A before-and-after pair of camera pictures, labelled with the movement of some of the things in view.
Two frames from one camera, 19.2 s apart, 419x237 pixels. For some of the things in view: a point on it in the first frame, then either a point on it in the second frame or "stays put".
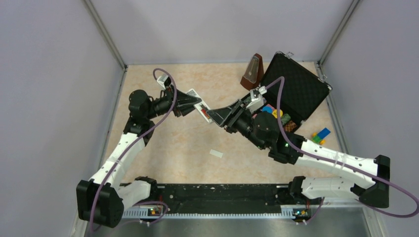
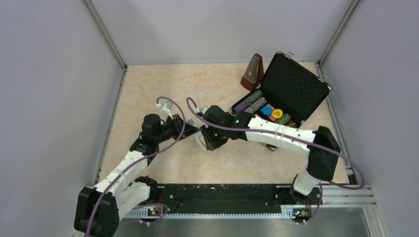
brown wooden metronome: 254,73 stays put
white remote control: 201,106 -> 200,137
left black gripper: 184,102 -> 178,123
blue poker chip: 267,108 stays put
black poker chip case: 304,90 stays put
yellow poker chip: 274,113 stays put
